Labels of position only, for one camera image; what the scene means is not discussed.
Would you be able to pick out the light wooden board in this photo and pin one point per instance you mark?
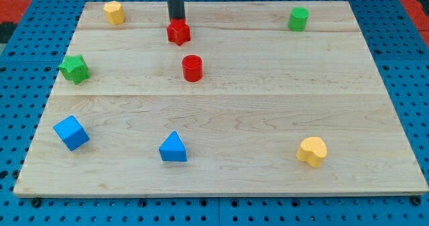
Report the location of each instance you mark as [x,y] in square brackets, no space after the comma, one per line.
[264,89]

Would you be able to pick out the red star block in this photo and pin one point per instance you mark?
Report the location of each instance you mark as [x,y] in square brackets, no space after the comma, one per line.
[178,31]

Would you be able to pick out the blue cube block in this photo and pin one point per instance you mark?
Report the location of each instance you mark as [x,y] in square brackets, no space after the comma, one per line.
[71,132]

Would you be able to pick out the yellow heart block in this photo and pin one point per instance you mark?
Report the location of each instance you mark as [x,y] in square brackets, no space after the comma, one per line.
[313,151]

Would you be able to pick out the yellow hexagon block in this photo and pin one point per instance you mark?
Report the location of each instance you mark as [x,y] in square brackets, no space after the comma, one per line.
[114,12]

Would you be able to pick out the green cylinder block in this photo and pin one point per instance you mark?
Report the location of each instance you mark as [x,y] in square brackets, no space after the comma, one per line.
[298,19]

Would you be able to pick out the green star block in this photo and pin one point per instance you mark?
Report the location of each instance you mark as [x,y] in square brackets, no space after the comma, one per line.
[74,68]

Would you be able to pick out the red cylinder block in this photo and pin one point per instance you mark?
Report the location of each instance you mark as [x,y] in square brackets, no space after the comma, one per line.
[192,68]

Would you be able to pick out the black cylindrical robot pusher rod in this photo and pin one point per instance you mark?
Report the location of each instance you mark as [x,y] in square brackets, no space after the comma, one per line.
[176,9]

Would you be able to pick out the blue triangle block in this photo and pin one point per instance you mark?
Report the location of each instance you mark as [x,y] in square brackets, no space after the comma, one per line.
[172,149]

